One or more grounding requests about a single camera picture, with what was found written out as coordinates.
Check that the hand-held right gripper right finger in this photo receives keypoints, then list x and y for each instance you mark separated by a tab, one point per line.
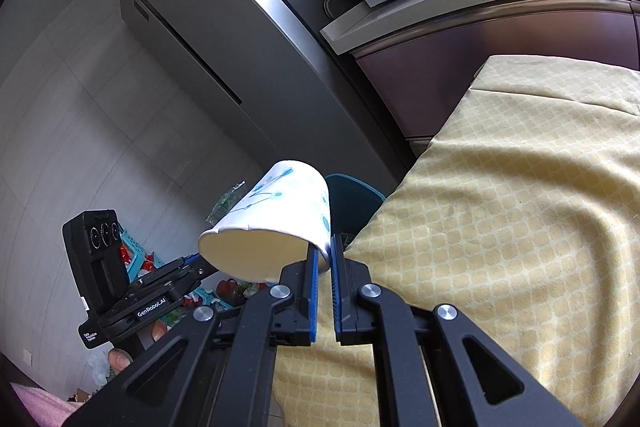
336	297

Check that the person's left forearm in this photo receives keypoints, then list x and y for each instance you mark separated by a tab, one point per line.
40	407

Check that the crumpled clear plastic bag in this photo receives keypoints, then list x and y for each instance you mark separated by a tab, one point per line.
99	369

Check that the kitchen counter cabinet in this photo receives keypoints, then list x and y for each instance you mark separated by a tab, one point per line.
475	37

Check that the grey refrigerator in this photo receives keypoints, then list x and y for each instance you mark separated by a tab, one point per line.
225	7

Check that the teal plastic bin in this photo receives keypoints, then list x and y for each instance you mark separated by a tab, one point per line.
355	207

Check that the person's left hand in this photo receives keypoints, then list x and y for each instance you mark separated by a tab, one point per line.
120	360

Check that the yellow tablecloth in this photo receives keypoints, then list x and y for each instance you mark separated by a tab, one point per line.
500	232

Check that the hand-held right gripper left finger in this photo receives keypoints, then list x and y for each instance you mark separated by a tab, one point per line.
312	302

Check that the white blue-dotted paper cup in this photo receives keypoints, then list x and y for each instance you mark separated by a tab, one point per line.
280	207

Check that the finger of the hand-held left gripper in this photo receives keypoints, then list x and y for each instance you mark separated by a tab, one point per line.
200	268

